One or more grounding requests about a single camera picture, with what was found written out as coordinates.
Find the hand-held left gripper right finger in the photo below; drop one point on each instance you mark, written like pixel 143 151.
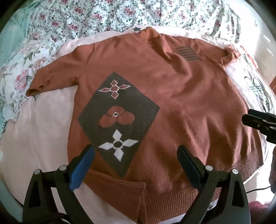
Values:
pixel 189 167

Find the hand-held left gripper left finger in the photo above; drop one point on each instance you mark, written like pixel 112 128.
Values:
pixel 83 165

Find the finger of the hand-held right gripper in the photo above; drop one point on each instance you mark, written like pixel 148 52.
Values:
pixel 263 113
pixel 258 123

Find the rust orange knit sweater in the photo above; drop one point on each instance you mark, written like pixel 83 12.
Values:
pixel 172 90

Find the white cloth with dark swirls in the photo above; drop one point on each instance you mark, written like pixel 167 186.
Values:
pixel 256 86

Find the pale pink bed sheet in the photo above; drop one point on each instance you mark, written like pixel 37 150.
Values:
pixel 41 127

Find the floral print blanket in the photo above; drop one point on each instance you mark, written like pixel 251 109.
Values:
pixel 90 19

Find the teal quilted cloth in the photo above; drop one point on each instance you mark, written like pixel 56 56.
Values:
pixel 13 36

